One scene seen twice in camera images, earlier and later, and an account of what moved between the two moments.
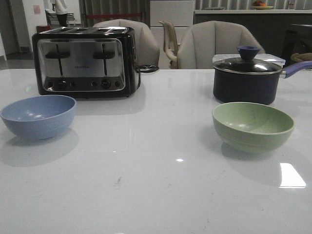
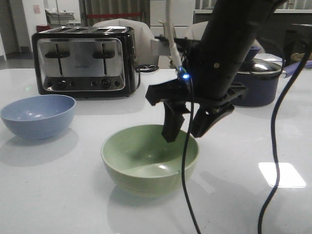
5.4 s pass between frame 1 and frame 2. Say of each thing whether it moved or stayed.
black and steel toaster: stayed
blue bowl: stayed
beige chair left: stayed
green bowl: moved
